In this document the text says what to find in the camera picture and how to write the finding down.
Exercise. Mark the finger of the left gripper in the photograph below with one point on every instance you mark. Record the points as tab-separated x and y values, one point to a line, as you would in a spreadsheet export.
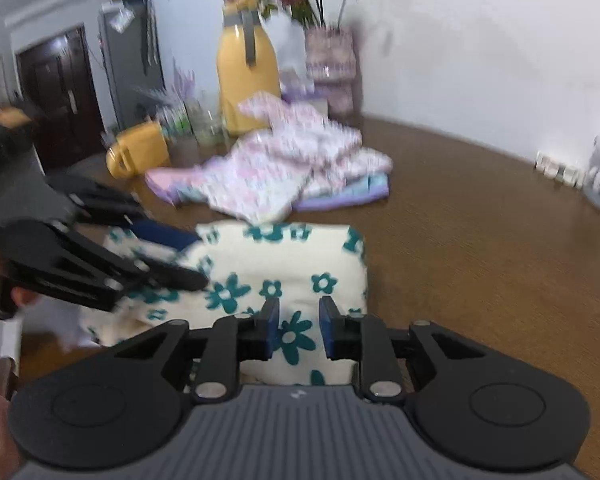
56	261
99	205

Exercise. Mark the purple tissue box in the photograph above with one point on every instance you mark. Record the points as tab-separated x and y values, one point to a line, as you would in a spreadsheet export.
296	89

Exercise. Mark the dark wooden door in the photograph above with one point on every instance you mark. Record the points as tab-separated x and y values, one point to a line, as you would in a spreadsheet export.
56	76

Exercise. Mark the pink fuzzy vase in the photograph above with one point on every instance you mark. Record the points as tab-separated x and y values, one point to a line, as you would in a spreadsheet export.
332	66

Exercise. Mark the blue purple garment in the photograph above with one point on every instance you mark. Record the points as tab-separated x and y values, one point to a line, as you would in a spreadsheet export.
350	192

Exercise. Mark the yellow thermos jug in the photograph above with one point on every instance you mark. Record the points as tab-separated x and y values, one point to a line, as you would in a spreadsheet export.
246	64

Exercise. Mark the yellow mug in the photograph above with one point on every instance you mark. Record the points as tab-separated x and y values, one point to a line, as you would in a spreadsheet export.
137	150

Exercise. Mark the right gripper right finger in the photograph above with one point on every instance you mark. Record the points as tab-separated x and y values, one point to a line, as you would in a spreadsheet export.
366	340

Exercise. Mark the clear glass cup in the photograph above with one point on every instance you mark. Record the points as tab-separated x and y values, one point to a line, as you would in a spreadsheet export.
206	119

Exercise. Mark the cream teal flower dress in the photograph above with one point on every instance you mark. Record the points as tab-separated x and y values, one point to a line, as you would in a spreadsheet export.
294	263

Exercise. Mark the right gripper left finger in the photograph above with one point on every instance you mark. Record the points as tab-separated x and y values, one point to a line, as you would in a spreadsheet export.
222	348

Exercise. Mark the grey refrigerator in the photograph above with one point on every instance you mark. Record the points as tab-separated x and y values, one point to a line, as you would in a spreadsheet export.
129	43

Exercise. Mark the pink floral garment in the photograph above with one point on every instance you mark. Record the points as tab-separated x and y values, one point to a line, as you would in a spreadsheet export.
300	154

